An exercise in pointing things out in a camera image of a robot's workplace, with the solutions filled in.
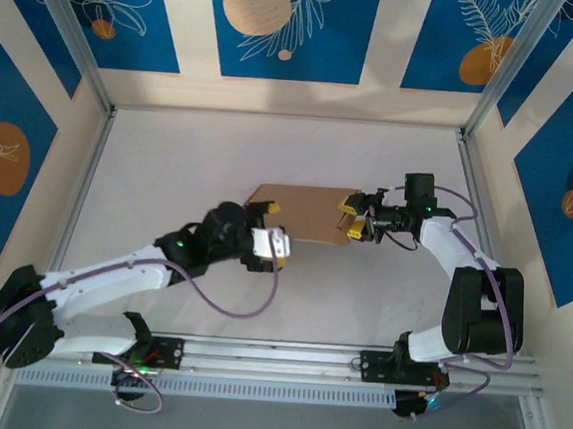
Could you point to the aluminium frame post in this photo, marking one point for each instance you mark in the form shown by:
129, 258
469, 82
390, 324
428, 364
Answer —
72, 30
510, 63

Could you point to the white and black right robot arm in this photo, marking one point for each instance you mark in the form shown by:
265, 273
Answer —
474, 311

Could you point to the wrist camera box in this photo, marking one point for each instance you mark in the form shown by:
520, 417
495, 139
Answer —
419, 191
269, 240

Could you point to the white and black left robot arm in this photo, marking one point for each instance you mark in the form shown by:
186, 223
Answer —
110, 279

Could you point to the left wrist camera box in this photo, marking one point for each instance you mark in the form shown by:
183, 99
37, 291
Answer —
269, 240

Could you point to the aluminium side rail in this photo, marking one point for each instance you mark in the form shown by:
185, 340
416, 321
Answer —
468, 160
95, 157

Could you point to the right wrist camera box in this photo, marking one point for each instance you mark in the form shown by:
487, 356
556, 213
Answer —
419, 191

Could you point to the brown cardboard box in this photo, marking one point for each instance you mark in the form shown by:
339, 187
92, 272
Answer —
307, 211

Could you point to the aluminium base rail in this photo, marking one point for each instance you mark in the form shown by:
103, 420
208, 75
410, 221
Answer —
264, 353

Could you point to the black control board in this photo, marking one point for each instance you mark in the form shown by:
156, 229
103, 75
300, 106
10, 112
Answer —
134, 379
415, 404

